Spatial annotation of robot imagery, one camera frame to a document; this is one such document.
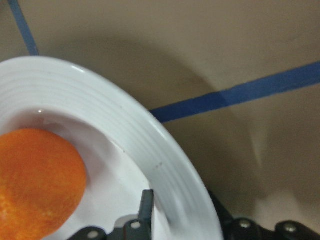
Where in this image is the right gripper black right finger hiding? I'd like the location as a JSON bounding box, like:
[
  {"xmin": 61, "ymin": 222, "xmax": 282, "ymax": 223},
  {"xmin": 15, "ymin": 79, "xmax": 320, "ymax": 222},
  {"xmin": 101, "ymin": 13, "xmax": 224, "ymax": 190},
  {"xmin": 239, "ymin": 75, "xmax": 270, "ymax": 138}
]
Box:
[{"xmin": 208, "ymin": 190, "xmax": 234, "ymax": 240}]

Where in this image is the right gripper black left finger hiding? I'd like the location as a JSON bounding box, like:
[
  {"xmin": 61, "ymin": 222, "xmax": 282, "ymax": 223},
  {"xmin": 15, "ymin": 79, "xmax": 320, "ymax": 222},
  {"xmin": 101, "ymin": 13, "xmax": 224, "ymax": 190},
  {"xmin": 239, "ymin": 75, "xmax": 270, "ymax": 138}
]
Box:
[{"xmin": 138, "ymin": 189, "xmax": 154, "ymax": 240}]

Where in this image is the white ribbed plate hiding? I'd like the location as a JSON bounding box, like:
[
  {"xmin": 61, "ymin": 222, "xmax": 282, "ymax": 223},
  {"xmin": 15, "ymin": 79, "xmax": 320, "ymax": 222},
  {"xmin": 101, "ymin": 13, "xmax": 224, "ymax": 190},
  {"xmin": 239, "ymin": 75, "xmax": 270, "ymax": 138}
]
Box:
[{"xmin": 0, "ymin": 56, "xmax": 223, "ymax": 240}]

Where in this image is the orange fruit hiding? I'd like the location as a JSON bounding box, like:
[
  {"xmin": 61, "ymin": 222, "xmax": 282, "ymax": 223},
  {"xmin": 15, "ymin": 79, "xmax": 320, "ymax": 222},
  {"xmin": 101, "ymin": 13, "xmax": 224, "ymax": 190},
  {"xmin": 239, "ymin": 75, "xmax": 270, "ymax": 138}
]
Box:
[{"xmin": 0, "ymin": 128, "xmax": 87, "ymax": 240}]

